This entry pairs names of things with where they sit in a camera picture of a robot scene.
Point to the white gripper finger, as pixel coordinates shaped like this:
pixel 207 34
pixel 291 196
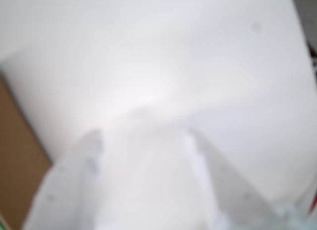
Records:
pixel 69 190
pixel 230 197

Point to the brown cardboard box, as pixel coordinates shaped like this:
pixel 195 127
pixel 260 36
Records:
pixel 17 153

